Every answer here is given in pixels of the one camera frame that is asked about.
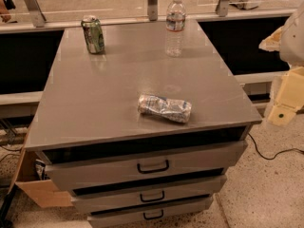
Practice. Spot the bottom grey drawer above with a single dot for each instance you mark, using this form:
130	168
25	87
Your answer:
150	212

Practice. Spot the grey side shelf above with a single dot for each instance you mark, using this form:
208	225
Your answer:
257	83
19	104

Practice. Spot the black top drawer handle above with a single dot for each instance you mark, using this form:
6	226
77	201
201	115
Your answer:
156	168

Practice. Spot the green soda can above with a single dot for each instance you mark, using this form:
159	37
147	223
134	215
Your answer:
93	34

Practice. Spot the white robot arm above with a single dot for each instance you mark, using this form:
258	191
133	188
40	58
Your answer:
288	40

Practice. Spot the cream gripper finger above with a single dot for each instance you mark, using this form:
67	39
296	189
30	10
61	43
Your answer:
272	42
289	98

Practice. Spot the top grey drawer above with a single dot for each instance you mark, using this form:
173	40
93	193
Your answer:
101	172

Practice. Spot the black bottom drawer handle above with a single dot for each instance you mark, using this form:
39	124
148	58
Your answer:
154	215

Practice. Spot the black middle drawer handle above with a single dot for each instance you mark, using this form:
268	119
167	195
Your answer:
152	197

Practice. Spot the middle grey drawer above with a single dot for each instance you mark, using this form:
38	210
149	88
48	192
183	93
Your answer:
130	197

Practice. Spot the crushed silver redbull can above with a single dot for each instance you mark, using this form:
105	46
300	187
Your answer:
178	111

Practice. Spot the black drawer handle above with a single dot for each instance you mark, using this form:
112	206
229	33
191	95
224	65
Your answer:
152	197
156	168
154	215

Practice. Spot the grey side shelf left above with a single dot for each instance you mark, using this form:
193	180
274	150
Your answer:
19	104

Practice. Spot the metal window frame rail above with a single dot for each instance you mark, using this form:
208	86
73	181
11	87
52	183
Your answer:
62	14

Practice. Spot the brown cardboard box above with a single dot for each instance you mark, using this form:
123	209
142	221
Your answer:
43	192

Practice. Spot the grey drawer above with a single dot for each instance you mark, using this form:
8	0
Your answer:
101	172
150	212
130	197

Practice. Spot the grey side shelf right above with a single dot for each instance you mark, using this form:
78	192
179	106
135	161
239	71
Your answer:
257	83

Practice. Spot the grey drawer cabinet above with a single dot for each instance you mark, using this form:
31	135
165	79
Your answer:
135	135

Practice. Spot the clear plastic water bottle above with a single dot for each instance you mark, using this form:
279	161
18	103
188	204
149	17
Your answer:
175	25

